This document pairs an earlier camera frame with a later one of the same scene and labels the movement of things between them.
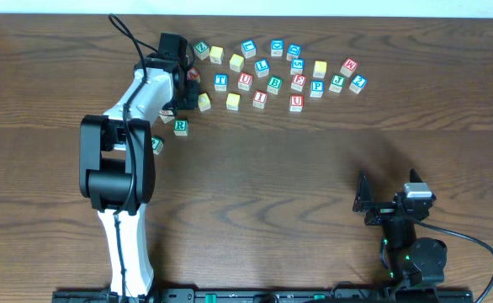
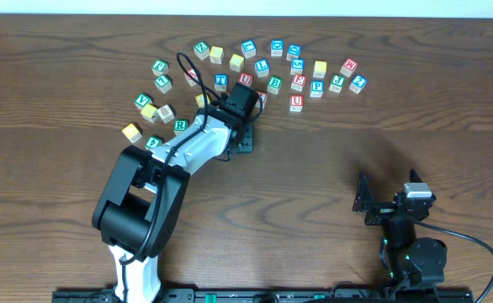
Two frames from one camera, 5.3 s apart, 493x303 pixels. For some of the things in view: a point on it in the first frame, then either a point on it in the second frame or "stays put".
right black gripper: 384,211 stays put
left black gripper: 190,94 → 245,140
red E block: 298,82 stays put
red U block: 245,81 stays put
